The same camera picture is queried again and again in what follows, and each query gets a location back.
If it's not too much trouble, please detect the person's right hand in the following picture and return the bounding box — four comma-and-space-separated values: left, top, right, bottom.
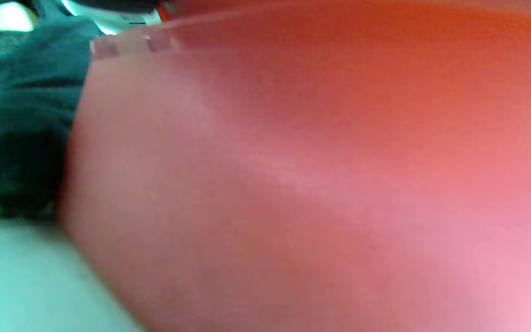
0, 18, 102, 221

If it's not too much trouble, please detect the red plastic container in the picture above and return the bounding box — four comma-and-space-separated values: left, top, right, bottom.
56, 0, 531, 332

